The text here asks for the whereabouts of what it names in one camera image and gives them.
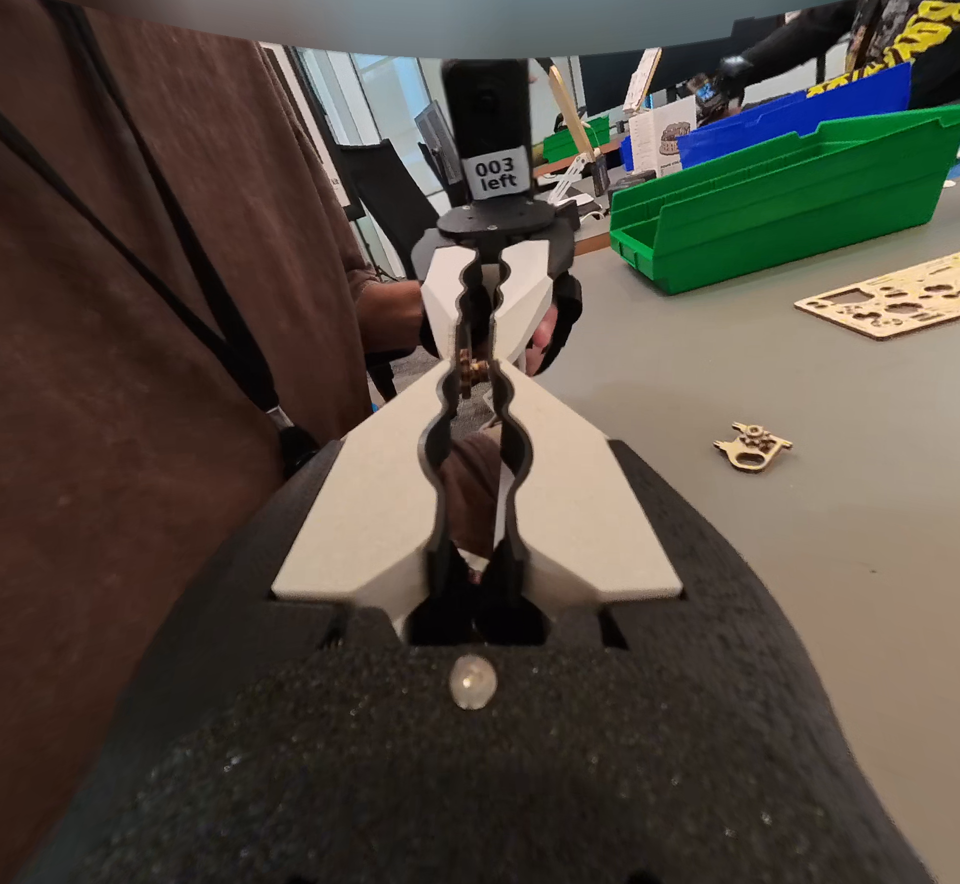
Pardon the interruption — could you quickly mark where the large green plastic bin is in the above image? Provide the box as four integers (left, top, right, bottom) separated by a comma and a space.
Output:
609, 106, 960, 297

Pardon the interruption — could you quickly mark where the white product box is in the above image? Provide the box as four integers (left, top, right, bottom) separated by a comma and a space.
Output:
626, 98, 700, 177

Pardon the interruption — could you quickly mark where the person's left hand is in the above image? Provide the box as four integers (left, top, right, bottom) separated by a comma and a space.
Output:
523, 299, 564, 378

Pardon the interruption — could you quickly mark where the wooden gear plate part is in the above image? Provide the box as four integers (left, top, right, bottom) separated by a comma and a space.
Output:
712, 420, 795, 474

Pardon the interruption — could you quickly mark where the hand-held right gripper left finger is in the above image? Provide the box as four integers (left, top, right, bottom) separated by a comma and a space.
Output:
271, 359, 460, 645

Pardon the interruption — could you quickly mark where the person's brown shirt torso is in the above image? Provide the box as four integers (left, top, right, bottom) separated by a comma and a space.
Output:
0, 0, 385, 877

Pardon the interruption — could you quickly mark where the blue plastic bin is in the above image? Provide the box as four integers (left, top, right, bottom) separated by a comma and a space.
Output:
677, 62, 913, 169

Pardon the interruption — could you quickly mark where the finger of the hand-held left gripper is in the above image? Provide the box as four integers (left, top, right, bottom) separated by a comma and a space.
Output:
420, 246, 483, 376
480, 237, 558, 369

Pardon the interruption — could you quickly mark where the person's left forearm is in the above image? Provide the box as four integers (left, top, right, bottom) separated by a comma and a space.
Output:
352, 275, 426, 358

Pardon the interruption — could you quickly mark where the black lanyard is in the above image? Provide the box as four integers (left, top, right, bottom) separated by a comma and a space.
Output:
0, 0, 322, 481

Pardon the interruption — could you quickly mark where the white folding stand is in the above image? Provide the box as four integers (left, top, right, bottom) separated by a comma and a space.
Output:
538, 152, 595, 204

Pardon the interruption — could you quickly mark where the pale wooden stick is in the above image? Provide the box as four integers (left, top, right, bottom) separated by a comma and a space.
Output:
547, 65, 600, 166

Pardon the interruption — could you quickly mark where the small wooden gear assembly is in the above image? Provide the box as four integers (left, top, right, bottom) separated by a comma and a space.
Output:
453, 323, 498, 399

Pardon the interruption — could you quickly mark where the black office chair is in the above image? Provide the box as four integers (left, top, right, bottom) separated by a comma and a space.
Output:
333, 140, 442, 286

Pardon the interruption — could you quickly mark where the computer monitor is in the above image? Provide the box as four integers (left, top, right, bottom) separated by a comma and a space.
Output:
414, 101, 460, 189

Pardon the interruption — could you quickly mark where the punched wooden parts sheet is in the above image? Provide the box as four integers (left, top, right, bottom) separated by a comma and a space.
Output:
793, 251, 960, 342

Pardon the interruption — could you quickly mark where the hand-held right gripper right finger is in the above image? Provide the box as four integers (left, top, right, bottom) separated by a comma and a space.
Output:
480, 359, 684, 637

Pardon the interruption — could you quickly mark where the small green plastic bin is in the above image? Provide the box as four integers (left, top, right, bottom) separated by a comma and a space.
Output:
541, 115, 612, 165

